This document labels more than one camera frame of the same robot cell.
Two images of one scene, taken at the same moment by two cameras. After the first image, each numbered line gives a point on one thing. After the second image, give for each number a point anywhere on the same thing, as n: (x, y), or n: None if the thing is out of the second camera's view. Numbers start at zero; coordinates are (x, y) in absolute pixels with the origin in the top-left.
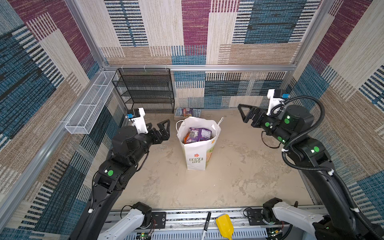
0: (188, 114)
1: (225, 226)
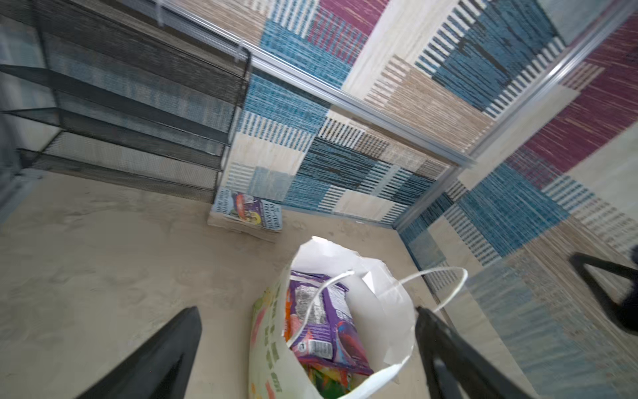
0: (247, 215)
1: None
